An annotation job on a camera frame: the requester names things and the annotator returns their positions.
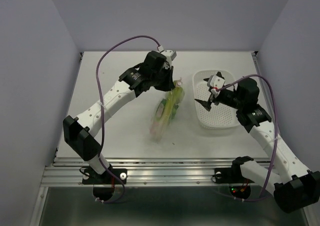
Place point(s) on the green fake celery stalks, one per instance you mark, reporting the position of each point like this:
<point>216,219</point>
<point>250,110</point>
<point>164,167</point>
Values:
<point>168,106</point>

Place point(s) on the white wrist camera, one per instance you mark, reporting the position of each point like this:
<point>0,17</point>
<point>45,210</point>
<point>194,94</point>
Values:
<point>214,86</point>
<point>170,55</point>

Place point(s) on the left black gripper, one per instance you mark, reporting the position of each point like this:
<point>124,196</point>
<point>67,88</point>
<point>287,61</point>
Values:
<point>169,85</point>

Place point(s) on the clear zip top bag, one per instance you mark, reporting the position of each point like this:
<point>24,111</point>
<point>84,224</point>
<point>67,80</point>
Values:
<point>156,130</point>

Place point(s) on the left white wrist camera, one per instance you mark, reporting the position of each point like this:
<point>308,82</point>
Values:
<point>170,55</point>

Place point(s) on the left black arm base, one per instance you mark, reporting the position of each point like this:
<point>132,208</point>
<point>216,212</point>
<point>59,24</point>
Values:
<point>106,188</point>

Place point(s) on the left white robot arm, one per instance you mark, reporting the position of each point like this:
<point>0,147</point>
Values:
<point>79,132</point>

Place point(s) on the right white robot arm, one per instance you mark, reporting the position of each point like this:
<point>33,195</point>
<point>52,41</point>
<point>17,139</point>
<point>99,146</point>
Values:
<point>291,183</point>

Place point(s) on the aluminium rail frame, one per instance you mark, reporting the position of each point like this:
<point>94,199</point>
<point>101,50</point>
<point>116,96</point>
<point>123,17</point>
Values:
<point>169,182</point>

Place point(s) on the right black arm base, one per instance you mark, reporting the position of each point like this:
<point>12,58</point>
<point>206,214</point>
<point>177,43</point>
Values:
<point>240,186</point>

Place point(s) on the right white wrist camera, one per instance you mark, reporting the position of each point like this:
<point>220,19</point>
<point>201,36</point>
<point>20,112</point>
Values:
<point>214,86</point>

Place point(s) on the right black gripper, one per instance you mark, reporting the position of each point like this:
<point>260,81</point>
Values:
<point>206,105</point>

